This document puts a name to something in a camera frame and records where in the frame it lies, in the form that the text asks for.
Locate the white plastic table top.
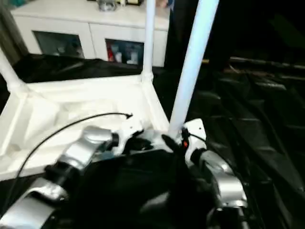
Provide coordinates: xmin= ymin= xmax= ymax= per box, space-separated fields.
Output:
xmin=0 ymin=73 xmax=179 ymax=182

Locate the white plastic table leg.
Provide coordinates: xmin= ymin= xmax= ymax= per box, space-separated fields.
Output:
xmin=0 ymin=49 xmax=31 ymax=95
xmin=166 ymin=0 xmax=220 ymax=135
xmin=142 ymin=0 xmax=157 ymax=83

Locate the black work mat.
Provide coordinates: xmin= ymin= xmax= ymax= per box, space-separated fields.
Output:
xmin=0 ymin=52 xmax=305 ymax=229

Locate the white glass-door cabinet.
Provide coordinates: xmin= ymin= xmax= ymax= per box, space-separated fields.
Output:
xmin=11 ymin=0 xmax=171 ymax=68

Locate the black backdrop cloth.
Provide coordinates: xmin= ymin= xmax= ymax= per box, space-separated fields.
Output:
xmin=164 ymin=0 xmax=305 ymax=70

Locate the grey patterned ornament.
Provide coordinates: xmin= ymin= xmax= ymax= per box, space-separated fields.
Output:
xmin=97 ymin=0 xmax=117 ymax=11

